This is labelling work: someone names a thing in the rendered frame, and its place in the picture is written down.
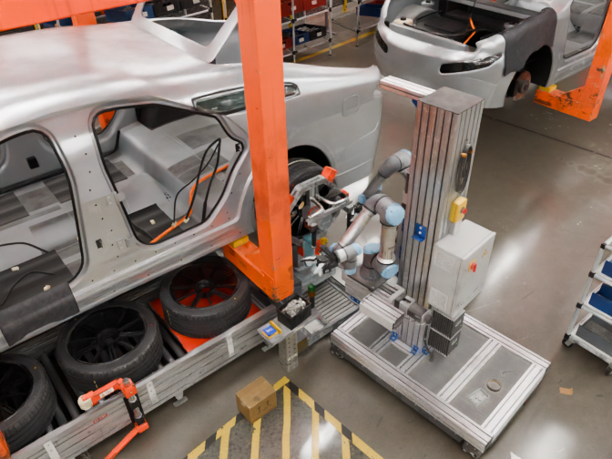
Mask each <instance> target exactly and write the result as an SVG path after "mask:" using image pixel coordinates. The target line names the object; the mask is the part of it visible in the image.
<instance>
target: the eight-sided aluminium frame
mask: <svg viewBox="0 0 612 459"><path fill-rule="evenodd" d="M322 183H323V184H325V185H327V186H328V187H330V188H331V189H332V188H334V187H335V188H338V189H341V188H340V187H339V186H337V185H335V184H334V183H332V182H331V181H329V180H327V178H325V177H324V176H322V175H318V176H316V177H314V178H310V179H308V180H306V181H304V182H302V183H301V184H298V185H296V186H295V188H294V189H293V191H292V193H291V195H292V196H293V197H294V198H295V199H294V201H293V202H292V203H291V205H290V209H291V211H292V209H293V208H294V206H295V205H296V203H297V201H298V200H299V198H300V197H301V194H302V193H303V192H305V191H307V190H309V189H312V188H315V187H316V186H319V185H321V184H322ZM339 200H341V197H340V196H337V197H335V198H332V199H331V201H339ZM340 212H341V210H340V209H339V210H337V211H335V212H333V213H332V214H331V215H332V224H333V222H334V221H335V220H336V218H337V217H338V216H339V214H340ZM332 224H331V226H332ZM331 226H330V227H331ZM330 227H329V228H328V229H326V230H321V229H318V230H316V238H317V240H319V239H321V238H323V237H325V235H326V234H327V232H328V231H329V229H330ZM291 243H293V244H295V245H297V246H300V247H301V248H303V239H300V240H299V239H297V238H295V237H293V236H291Z"/></svg>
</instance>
